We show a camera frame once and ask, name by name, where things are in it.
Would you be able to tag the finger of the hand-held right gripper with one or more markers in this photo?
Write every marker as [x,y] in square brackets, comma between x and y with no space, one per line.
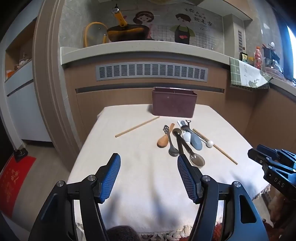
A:
[268,150]
[256,155]

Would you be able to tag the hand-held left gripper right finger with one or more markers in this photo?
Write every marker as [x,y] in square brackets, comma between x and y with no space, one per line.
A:
[186,176]

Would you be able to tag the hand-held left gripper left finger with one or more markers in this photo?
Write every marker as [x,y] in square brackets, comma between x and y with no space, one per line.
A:
[111,176]

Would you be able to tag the brown translucent plastic spoon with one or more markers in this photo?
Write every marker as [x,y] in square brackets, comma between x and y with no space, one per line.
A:
[197,160]

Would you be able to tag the grey slotted metal spoon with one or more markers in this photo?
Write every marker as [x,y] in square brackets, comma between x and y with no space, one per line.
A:
[173,150]

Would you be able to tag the grey-blue spoon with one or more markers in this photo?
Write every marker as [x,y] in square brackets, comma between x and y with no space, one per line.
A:
[196,142]

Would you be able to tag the wooden chopstick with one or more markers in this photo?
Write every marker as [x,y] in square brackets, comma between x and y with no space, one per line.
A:
[222,151]
[138,126]

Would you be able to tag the white ceramic spoon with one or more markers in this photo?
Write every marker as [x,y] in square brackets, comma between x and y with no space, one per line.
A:
[186,137]

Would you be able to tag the white ball-tipped stick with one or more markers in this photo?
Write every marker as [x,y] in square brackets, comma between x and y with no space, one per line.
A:
[209,144]

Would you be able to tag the wooden spoon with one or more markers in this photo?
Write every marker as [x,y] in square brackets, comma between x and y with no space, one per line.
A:
[163,141]

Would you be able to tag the dark round-bowl spoon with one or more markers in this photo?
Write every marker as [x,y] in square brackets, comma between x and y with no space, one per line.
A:
[177,132]

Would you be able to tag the maroon plastic utensil holder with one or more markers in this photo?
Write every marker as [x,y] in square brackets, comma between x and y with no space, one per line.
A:
[173,104]

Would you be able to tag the cream table cloth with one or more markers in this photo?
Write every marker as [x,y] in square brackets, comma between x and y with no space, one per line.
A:
[143,148]

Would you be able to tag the dark fuzzy cloth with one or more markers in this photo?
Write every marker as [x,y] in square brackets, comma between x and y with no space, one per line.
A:
[123,234]

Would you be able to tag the green checked cloth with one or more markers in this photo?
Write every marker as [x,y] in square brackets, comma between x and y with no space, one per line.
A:
[245,74]

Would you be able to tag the black door stopper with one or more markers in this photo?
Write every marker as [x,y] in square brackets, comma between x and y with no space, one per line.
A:
[20,155]

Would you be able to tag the red plastic bottle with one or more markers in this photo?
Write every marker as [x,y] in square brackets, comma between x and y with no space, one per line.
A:
[258,58]

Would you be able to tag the dark sauce bottle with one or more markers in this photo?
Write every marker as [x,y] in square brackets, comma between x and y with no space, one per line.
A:
[243,58]

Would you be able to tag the black countertop container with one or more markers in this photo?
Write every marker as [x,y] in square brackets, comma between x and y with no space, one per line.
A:
[270,54]

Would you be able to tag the red doormat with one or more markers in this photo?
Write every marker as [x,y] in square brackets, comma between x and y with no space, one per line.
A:
[13,183]

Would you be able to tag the window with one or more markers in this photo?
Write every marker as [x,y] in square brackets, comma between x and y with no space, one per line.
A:
[291,51]

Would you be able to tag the grey vent grille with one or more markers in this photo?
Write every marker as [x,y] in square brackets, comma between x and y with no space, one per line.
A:
[150,71]

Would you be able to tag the white cabinet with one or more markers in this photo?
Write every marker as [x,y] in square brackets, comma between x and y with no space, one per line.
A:
[25,104]

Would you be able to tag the grey vented pipe column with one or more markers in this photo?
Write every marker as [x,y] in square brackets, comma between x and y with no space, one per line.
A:
[233,34]

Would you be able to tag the grey stone countertop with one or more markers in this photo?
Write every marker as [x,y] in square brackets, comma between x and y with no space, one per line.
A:
[143,49]

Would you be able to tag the glass lid with yellow rim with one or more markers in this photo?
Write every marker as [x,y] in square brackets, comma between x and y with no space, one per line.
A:
[93,34]

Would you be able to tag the range hood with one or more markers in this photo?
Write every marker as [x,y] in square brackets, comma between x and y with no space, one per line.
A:
[226,7]

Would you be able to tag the cartoon wall poster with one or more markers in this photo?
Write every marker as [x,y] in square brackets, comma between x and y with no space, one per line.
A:
[166,25]

